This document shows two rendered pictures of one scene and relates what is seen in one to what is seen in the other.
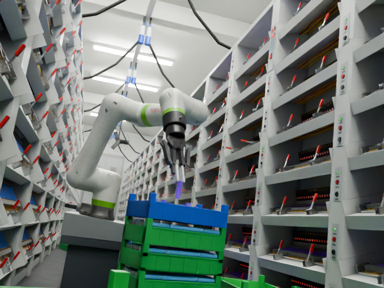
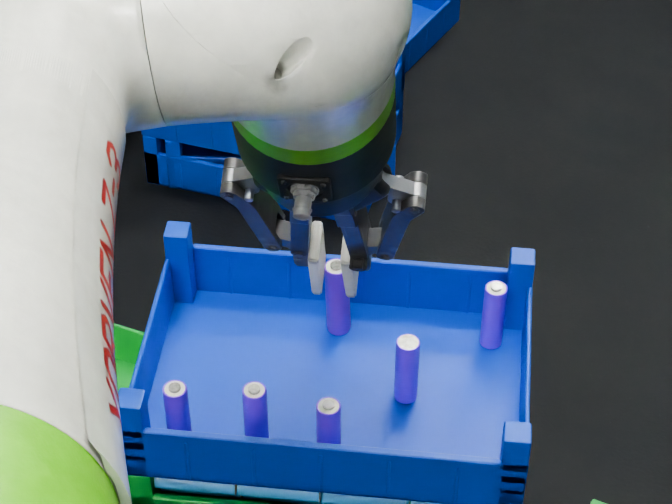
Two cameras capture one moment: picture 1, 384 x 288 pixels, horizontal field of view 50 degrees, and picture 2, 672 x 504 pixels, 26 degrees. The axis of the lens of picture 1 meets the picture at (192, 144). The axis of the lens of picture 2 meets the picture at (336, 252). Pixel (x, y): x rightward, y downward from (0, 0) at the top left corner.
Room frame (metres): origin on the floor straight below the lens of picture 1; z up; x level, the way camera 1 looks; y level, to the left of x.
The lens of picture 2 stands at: (2.11, 0.45, 1.29)
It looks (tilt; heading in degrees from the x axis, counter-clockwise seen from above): 44 degrees down; 214
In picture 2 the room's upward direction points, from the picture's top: straight up
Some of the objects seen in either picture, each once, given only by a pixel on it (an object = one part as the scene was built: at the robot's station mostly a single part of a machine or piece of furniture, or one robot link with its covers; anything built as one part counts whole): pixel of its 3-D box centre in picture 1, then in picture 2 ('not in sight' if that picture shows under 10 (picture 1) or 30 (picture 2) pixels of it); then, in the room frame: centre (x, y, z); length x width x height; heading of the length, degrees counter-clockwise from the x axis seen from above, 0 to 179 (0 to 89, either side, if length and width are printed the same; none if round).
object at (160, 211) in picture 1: (176, 210); (335, 358); (1.48, 0.02, 0.44); 0.30 x 0.20 x 0.08; 118
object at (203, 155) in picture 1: (207, 172); not in sight; (3.52, -0.16, 0.88); 0.20 x 0.09 x 1.75; 103
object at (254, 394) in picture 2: not in sight; (255, 416); (1.56, 0.00, 0.44); 0.02 x 0.02 x 0.06
